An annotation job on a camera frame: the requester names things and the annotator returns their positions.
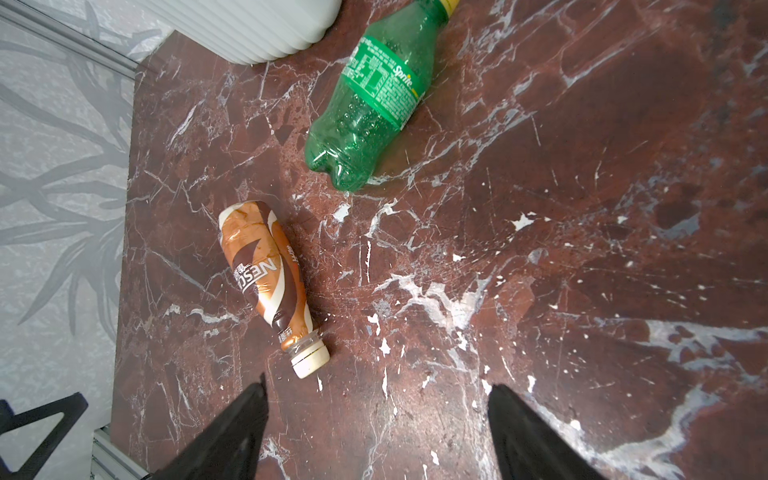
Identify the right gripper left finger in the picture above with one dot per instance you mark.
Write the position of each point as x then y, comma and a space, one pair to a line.
229, 447

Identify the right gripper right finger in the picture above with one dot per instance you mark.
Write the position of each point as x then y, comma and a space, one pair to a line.
526, 446

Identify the brown coffee bottle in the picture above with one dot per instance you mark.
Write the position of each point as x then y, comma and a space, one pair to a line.
267, 273

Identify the white ribbed trash bin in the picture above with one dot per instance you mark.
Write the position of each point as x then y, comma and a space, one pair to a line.
248, 32

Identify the green soda bottle yellow cap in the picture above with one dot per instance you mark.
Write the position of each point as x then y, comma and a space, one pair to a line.
387, 75

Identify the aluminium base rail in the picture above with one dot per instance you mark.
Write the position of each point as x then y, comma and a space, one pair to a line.
110, 463

